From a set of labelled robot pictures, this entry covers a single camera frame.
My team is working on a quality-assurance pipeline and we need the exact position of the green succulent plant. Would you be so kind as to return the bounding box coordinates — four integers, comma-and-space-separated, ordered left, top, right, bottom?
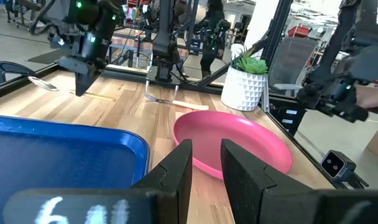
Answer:
231, 46, 269, 76

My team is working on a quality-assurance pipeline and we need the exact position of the pink plastic plate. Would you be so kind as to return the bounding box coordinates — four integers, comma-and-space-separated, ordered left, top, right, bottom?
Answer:
172, 111, 293, 180

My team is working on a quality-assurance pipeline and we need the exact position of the small black table camera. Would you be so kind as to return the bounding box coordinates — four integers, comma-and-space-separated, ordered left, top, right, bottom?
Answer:
320, 150, 369, 190

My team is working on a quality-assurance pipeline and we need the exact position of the spoon with orange handle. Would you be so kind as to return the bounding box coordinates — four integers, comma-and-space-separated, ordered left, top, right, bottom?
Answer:
27, 76, 116, 102

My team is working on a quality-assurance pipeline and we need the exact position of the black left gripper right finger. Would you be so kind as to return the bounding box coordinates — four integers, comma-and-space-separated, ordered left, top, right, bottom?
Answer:
220, 139, 314, 224

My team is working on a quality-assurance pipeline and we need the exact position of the black box with white labels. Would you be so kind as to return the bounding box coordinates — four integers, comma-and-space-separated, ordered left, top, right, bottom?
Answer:
269, 98, 307, 137

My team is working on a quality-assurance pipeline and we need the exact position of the blue plastic tray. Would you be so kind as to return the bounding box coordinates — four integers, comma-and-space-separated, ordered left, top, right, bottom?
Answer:
0, 114, 150, 224

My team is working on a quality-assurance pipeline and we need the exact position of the red storage bin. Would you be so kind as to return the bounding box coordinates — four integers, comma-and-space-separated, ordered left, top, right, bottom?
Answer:
287, 26, 311, 39

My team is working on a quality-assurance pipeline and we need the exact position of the person's hand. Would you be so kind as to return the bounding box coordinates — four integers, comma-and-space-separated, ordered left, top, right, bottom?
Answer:
355, 85, 378, 110

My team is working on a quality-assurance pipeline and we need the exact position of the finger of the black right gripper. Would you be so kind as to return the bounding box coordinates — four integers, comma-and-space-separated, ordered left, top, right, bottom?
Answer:
58, 55, 84, 75
74, 60, 102, 97

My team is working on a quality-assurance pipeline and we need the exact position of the grey mesh office chair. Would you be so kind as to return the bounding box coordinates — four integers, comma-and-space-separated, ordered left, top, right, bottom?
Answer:
267, 37, 320, 98

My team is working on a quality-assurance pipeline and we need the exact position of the person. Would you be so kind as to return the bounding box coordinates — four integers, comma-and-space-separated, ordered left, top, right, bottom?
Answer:
194, 0, 232, 78

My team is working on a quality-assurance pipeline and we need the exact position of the white faceted plant pot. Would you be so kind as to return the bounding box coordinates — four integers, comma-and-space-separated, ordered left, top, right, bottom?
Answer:
220, 66, 268, 112

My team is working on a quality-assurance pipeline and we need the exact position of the black frame clamp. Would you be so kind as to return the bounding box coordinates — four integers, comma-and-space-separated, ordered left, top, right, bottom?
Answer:
0, 61, 37, 87

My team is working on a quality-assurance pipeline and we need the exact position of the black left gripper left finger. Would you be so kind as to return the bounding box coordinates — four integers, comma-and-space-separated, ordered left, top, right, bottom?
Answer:
131, 139, 193, 224

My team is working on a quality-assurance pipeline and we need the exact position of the fork with orange handle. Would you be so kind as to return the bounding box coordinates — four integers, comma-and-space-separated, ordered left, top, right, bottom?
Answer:
144, 92, 210, 111

